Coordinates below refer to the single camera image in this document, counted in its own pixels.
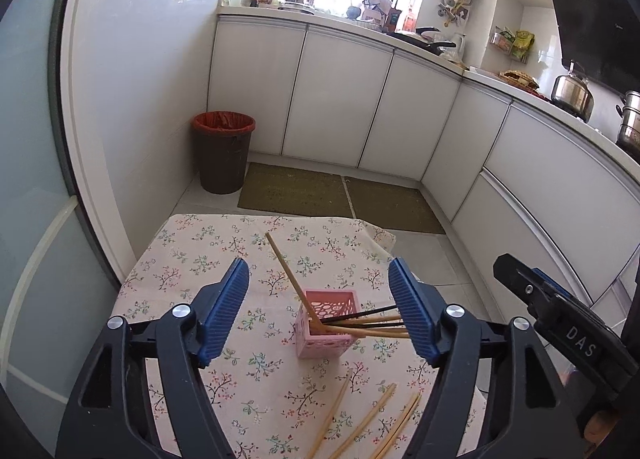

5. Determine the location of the dark chopstick with gold band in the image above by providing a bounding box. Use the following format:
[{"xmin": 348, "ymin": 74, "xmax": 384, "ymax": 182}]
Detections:
[{"xmin": 321, "ymin": 306, "xmax": 399, "ymax": 325}]

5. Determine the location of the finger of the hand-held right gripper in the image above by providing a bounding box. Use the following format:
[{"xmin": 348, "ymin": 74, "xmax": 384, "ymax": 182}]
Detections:
[
  {"xmin": 492, "ymin": 253, "xmax": 551, "ymax": 310},
  {"xmin": 531, "ymin": 268, "xmax": 576, "ymax": 302}
]

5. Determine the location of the pink perforated plastic basket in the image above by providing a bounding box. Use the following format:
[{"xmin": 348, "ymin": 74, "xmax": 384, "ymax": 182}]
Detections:
[{"xmin": 294, "ymin": 289, "xmax": 361, "ymax": 360}]

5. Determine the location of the white cabinet door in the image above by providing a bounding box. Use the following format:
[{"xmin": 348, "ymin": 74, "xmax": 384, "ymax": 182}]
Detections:
[
  {"xmin": 209, "ymin": 21, "xmax": 307, "ymax": 157},
  {"xmin": 281, "ymin": 26, "xmax": 394, "ymax": 167},
  {"xmin": 421, "ymin": 81, "xmax": 512, "ymax": 224},
  {"xmin": 357, "ymin": 51, "xmax": 462, "ymax": 180}
]

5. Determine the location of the stainless steel steamer pot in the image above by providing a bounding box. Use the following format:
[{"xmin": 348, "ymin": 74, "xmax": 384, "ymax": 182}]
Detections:
[{"xmin": 615, "ymin": 90, "xmax": 640, "ymax": 154}]

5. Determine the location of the pile of bamboo chopsticks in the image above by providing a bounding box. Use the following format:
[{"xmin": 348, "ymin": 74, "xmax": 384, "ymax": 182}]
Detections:
[{"xmin": 304, "ymin": 373, "xmax": 423, "ymax": 459}]

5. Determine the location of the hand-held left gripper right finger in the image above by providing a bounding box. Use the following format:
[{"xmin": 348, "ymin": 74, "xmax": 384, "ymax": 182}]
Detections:
[{"xmin": 388, "ymin": 257, "xmax": 586, "ymax": 459}]

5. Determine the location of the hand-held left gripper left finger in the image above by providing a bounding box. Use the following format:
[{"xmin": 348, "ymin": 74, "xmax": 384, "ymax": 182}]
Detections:
[{"xmin": 55, "ymin": 257, "xmax": 251, "ymax": 459}]

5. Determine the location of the frosted glass sliding door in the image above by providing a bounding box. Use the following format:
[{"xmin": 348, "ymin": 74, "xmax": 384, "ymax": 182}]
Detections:
[{"xmin": 0, "ymin": 0, "xmax": 136, "ymax": 440}]

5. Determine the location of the flat woven basket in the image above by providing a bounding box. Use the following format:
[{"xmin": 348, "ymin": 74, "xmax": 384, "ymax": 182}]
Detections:
[{"xmin": 500, "ymin": 70, "xmax": 540, "ymax": 90}]

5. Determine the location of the black range hood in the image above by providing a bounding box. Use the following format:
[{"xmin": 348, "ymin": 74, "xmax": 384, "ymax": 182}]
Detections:
[{"xmin": 540, "ymin": 0, "xmax": 640, "ymax": 94}]

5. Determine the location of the floral tablecloth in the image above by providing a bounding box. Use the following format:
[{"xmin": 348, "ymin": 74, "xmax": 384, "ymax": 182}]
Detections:
[{"xmin": 110, "ymin": 213, "xmax": 488, "ymax": 459}]

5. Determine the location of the wire wall rack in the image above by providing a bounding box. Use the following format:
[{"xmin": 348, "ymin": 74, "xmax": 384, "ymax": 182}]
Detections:
[{"xmin": 490, "ymin": 26, "xmax": 535, "ymax": 64}]

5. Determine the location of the black frying pan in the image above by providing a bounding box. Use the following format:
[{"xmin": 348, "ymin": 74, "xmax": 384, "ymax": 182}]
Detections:
[{"xmin": 395, "ymin": 28, "xmax": 457, "ymax": 56}]

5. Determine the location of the stainless steel kettle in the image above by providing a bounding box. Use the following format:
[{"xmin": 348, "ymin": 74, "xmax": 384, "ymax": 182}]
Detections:
[{"xmin": 551, "ymin": 61, "xmax": 595, "ymax": 120}]

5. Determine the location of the brown trash bin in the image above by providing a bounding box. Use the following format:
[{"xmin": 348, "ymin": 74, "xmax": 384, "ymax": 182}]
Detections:
[{"xmin": 193, "ymin": 111, "xmax": 256, "ymax": 194}]

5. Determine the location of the white cabinet drawer front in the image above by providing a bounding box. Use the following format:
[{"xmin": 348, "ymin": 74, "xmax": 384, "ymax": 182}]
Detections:
[
  {"xmin": 482, "ymin": 106, "xmax": 640, "ymax": 300},
  {"xmin": 451, "ymin": 174, "xmax": 596, "ymax": 335}
]

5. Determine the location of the white kitchen countertop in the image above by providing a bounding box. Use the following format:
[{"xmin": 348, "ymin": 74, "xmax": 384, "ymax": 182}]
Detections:
[{"xmin": 217, "ymin": 4, "xmax": 640, "ymax": 174}]

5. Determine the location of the yellow packet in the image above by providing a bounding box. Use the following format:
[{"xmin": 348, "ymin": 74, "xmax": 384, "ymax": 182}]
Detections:
[{"xmin": 514, "ymin": 30, "xmax": 535, "ymax": 62}]

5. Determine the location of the red bin liner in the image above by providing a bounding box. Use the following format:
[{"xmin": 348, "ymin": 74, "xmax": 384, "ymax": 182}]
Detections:
[{"xmin": 193, "ymin": 111, "xmax": 256, "ymax": 136}]

